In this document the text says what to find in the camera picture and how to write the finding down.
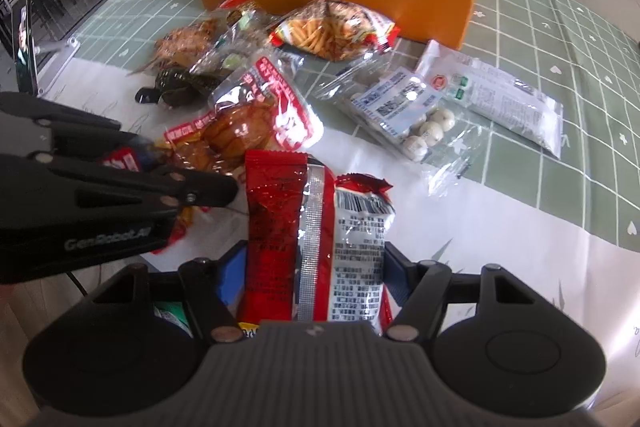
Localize green checkered tablecloth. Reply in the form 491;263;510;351
37;0;640;408

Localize red and silver snack packet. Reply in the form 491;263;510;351
239;150;398;339

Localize brown snack pack red label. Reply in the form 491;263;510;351
206;49;324;158

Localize white grainy packet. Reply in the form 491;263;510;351
415;39;565;159

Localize clear packet red edge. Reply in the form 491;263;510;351
207;0;272;28

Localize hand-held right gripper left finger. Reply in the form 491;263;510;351
92;241;249;343

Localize black cable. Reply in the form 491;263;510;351
65;271;89;296

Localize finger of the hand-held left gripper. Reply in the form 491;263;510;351
0;91;152;158
0;151;240;219

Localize green printed clear packet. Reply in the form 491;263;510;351
152;301;194;339

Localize dark green wrapped snack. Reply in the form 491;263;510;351
135;67;222;110

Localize small red label packet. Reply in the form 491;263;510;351
101;146;167;176

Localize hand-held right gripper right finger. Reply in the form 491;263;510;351
382;241;533;342

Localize orange-brown meat snack packet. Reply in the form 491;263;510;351
164;123;247;249

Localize clear packet of white balls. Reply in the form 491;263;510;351
315;57;482;196

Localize silver tablet stand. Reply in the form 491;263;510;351
34;34;79;94

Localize fries snack bag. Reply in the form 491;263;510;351
267;0;402;64

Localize brown dried snack packet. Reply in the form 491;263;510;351
127;19;226;78

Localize clear packet green pieces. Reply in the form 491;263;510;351
187;21;290;80

